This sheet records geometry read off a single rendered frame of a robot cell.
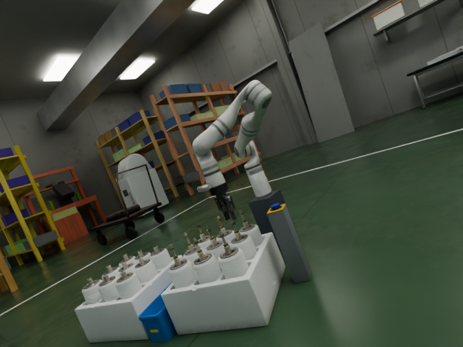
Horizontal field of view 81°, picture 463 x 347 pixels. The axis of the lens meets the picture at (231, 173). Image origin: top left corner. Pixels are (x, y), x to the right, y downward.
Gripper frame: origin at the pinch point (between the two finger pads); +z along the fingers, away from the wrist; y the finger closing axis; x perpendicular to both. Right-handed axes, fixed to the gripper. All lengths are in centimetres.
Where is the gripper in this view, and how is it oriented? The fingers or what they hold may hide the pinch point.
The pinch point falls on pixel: (229, 217)
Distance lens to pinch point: 112.5
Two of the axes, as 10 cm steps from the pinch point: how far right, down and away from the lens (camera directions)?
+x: -8.4, 3.7, -4.0
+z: 3.7, 9.3, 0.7
